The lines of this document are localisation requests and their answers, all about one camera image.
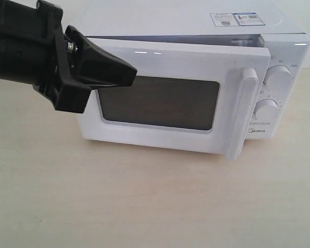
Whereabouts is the white Midea microwave oven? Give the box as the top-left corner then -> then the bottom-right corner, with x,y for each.
76,0 -> 310,141

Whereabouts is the warning label sticker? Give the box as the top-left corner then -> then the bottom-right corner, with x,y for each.
210,12 -> 265,27

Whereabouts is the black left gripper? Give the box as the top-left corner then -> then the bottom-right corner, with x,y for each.
0,1 -> 137,114

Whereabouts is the white microwave door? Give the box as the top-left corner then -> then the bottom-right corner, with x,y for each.
77,38 -> 270,160

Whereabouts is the upper white control knob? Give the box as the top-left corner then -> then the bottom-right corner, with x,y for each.
264,65 -> 292,90

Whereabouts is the lower white timer knob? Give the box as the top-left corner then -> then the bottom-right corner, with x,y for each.
254,99 -> 278,120

